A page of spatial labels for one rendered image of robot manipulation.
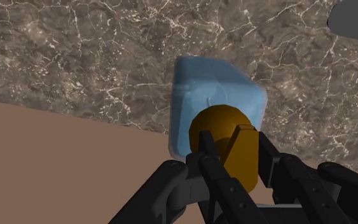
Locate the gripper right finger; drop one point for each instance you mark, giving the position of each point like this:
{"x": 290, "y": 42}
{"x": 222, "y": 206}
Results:
{"x": 305, "y": 186}

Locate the translucent blue square container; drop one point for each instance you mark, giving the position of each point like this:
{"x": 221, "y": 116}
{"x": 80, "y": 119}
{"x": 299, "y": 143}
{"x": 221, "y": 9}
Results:
{"x": 203, "y": 90}

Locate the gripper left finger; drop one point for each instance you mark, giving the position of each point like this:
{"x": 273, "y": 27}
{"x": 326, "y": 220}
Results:
{"x": 216, "y": 183}

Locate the yellow-brown rounded bottle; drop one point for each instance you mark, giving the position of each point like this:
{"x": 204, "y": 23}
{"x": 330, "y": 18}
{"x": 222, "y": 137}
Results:
{"x": 228, "y": 136}

